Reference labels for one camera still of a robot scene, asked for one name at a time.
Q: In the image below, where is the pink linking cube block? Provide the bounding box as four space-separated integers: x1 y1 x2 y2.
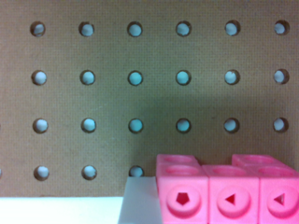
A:
156 154 299 224

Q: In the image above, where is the brown perforated pegboard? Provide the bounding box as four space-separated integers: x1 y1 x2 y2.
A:
0 0 299 197

